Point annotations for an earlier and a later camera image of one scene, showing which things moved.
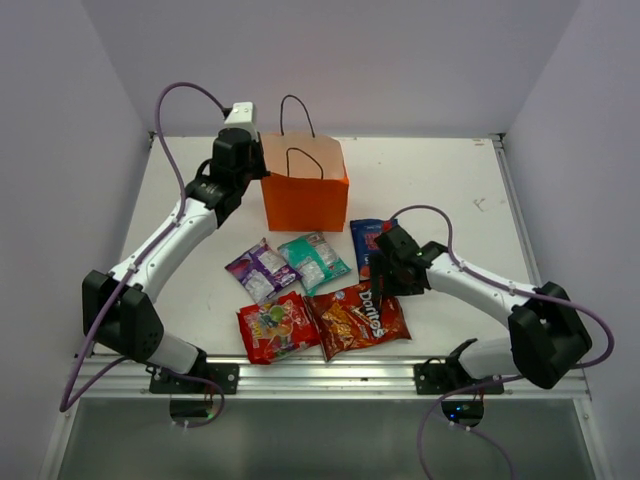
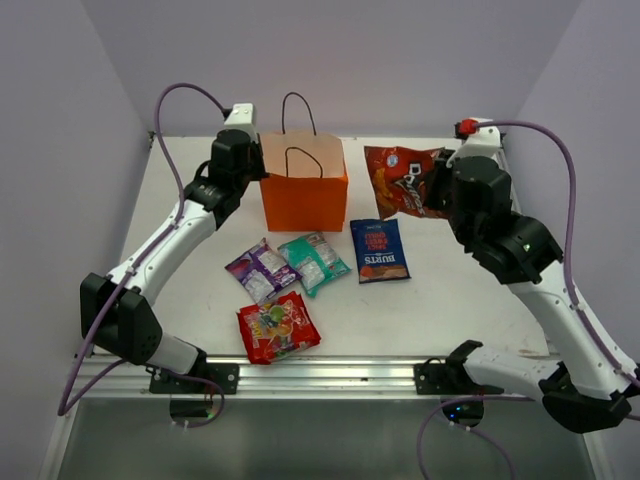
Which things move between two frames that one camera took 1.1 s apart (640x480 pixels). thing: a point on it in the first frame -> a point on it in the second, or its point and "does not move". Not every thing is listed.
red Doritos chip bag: x=348 y=320 -> x=398 y=177
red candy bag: x=276 y=327 does not move
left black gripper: x=257 y=148 does not move
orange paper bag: x=307 y=188 does not move
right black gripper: x=379 y=265 -> x=438 y=171
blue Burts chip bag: x=364 y=233 does not move
